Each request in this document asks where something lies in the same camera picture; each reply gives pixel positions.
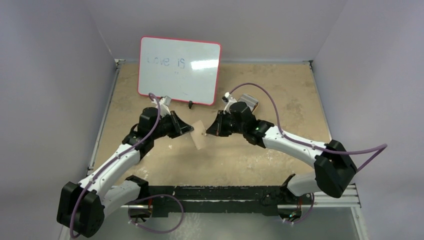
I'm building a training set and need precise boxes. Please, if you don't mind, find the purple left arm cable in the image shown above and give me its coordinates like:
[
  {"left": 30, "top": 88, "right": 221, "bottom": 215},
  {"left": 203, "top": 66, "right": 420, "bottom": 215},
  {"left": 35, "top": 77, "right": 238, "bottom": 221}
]
[{"left": 68, "top": 92, "right": 162, "bottom": 240}]

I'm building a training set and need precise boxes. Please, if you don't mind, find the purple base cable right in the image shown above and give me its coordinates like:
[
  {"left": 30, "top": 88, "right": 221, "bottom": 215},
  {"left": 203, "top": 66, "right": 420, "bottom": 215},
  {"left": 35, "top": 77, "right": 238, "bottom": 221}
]
[{"left": 281, "top": 192, "right": 316, "bottom": 226}]

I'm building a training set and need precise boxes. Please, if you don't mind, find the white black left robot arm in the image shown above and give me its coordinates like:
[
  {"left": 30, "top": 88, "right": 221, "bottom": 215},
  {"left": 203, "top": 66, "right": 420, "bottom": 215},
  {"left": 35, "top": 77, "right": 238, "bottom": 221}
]
[{"left": 56, "top": 107, "right": 194, "bottom": 239}]

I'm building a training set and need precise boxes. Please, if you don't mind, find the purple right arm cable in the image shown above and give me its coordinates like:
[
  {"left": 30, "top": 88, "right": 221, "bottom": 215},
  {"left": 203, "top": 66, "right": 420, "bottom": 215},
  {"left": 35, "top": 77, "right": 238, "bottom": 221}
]
[{"left": 229, "top": 82, "right": 388, "bottom": 174}]

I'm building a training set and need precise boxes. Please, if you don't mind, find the pink framed whiteboard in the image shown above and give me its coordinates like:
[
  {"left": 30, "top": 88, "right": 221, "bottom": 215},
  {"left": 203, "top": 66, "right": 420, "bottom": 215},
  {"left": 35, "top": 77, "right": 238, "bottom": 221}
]
[{"left": 137, "top": 36, "right": 222, "bottom": 106}]

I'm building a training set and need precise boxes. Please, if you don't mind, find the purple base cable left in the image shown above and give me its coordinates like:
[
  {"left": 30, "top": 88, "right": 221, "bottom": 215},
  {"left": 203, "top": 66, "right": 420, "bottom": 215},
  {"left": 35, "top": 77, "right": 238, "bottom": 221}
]
[{"left": 127, "top": 194, "right": 185, "bottom": 235}]

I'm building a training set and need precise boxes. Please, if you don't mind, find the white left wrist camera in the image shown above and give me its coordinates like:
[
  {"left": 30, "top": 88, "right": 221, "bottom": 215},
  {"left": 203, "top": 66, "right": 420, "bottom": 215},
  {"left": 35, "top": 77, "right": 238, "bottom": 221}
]
[{"left": 157, "top": 95, "right": 172, "bottom": 117}]

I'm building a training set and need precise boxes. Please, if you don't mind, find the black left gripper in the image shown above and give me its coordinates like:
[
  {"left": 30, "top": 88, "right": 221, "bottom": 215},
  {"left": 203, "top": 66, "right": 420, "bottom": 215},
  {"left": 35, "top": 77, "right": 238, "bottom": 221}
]
[{"left": 151, "top": 111, "right": 193, "bottom": 140}]

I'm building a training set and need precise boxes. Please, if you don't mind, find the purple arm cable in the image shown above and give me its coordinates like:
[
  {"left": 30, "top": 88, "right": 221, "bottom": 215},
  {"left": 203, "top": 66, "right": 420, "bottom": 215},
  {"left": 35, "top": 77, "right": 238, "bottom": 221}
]
[
  {"left": 68, "top": 92, "right": 162, "bottom": 240},
  {"left": 229, "top": 82, "right": 388, "bottom": 174}
]

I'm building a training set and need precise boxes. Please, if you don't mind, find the beige oval card tray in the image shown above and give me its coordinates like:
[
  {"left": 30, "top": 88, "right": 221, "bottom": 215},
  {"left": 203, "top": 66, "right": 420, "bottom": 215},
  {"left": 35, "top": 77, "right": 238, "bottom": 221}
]
[{"left": 252, "top": 103, "right": 259, "bottom": 112}]

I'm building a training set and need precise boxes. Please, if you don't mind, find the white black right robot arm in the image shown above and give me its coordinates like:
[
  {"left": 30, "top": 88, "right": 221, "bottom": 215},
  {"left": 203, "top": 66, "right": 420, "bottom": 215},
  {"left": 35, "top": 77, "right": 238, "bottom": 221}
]
[{"left": 206, "top": 102, "right": 358, "bottom": 204}]

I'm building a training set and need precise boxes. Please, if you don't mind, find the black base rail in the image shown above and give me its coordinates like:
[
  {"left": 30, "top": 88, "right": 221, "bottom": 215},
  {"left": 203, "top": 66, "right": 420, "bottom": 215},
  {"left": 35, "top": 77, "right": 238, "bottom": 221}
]
[{"left": 117, "top": 174, "right": 314, "bottom": 220}]

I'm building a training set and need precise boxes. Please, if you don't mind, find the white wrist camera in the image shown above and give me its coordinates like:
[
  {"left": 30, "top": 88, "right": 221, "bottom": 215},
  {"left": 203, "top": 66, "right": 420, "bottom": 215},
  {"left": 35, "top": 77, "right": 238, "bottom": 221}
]
[
  {"left": 222, "top": 92, "right": 237, "bottom": 105},
  {"left": 157, "top": 95, "right": 172, "bottom": 117}
]

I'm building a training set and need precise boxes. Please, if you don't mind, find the aluminium extrusion frame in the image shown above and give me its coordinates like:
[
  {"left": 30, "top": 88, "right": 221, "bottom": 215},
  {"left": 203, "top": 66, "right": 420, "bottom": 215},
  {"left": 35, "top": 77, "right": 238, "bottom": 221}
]
[{"left": 314, "top": 184, "right": 361, "bottom": 208}]

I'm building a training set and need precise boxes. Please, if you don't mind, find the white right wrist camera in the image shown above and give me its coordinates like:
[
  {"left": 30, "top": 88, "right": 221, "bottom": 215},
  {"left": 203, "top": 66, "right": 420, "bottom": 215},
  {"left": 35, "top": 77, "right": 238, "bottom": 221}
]
[{"left": 222, "top": 92, "right": 237, "bottom": 105}]

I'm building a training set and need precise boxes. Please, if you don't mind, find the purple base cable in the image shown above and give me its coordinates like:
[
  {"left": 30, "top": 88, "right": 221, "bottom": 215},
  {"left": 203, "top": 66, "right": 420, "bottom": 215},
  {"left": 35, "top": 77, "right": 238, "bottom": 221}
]
[
  {"left": 281, "top": 192, "right": 316, "bottom": 226},
  {"left": 127, "top": 194, "right": 185, "bottom": 235}
]

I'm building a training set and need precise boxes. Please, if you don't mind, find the beige card holder wallet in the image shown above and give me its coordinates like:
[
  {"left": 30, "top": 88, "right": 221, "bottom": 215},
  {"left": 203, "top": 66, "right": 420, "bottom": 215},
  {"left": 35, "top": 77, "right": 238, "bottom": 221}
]
[{"left": 190, "top": 120, "right": 206, "bottom": 150}]

